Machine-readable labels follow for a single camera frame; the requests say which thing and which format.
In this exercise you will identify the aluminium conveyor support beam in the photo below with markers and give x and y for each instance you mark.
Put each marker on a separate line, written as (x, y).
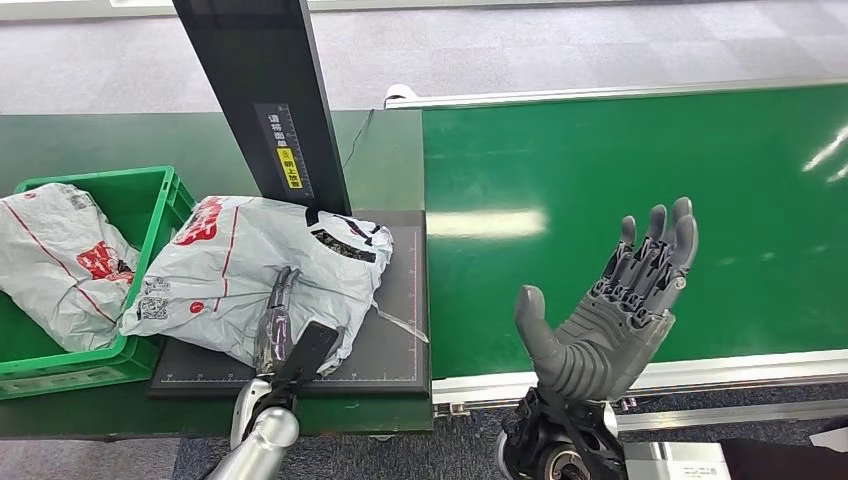
(729, 414)

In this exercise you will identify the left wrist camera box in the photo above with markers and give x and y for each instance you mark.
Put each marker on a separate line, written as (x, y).
(311, 348)

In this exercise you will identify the green plastic basket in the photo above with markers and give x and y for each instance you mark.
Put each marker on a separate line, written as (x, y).
(159, 192)

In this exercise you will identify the thin aluminium conveyor rail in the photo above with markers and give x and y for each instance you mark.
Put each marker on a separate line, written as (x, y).
(596, 94)

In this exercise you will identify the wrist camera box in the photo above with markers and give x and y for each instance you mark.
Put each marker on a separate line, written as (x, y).
(311, 348)
(676, 462)

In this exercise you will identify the black scanner column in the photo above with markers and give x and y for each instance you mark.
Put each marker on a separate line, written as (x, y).
(258, 60)

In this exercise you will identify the black yellow column label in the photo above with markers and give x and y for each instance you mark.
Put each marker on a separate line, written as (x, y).
(286, 152)

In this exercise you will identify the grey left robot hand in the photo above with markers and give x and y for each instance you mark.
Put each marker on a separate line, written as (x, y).
(275, 334)

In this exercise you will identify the white poly bag red print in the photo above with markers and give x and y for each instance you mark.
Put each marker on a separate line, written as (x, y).
(46, 265)

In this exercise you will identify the white object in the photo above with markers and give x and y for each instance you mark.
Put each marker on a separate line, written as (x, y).
(833, 440)

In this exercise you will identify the black object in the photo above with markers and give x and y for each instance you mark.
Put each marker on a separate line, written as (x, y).
(782, 462)

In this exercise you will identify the white poly bag black lettering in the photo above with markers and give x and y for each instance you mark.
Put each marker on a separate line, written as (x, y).
(252, 258)

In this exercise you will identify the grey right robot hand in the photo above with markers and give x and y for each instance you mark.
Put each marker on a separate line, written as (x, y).
(596, 351)

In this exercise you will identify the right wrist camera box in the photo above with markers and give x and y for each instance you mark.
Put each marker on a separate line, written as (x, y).
(676, 462)

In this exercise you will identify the green conveyor belt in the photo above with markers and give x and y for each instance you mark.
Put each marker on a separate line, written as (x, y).
(596, 159)

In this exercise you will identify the black weighing scale platform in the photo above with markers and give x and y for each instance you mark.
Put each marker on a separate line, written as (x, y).
(397, 318)

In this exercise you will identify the wide aluminium conveyor rail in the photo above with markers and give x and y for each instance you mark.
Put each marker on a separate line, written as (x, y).
(762, 368)

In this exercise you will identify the white conveyor roller end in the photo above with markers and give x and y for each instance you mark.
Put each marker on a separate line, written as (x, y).
(399, 94)

